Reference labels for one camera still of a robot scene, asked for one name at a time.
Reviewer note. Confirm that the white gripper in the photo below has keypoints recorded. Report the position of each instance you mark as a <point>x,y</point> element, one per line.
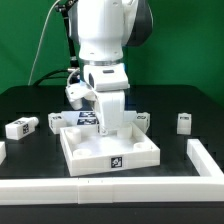
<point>107,106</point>

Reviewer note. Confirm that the white square table top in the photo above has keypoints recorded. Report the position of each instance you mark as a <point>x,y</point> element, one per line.
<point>87,152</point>

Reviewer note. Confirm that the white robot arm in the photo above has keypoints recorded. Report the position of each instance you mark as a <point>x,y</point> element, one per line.
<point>102,28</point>

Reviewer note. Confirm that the white obstacle fence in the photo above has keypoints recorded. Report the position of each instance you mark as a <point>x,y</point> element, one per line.
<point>207,185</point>

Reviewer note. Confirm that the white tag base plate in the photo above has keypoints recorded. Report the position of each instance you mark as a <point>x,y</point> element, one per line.
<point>74,118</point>

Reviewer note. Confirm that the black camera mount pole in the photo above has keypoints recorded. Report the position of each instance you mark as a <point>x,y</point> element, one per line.
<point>63,9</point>

